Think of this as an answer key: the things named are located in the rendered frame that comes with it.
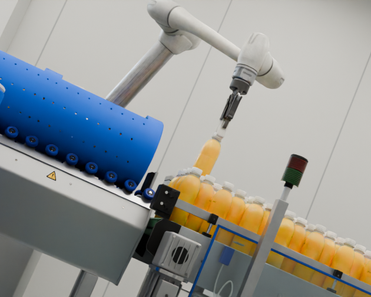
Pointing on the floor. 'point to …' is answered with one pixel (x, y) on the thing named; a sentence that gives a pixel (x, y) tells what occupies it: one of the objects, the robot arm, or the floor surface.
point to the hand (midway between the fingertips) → (221, 129)
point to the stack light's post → (262, 248)
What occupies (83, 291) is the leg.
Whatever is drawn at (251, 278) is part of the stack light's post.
